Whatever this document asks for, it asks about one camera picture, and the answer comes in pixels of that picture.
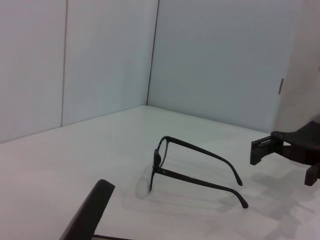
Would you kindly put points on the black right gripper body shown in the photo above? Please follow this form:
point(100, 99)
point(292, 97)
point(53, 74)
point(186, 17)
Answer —
point(310, 145)

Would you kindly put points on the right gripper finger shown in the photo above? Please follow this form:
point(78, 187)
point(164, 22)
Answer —
point(313, 175)
point(260, 150)

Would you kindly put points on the black glasses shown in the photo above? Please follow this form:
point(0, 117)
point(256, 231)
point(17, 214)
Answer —
point(160, 162)

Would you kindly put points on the black glasses case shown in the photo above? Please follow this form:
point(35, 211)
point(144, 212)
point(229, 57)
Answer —
point(87, 212)

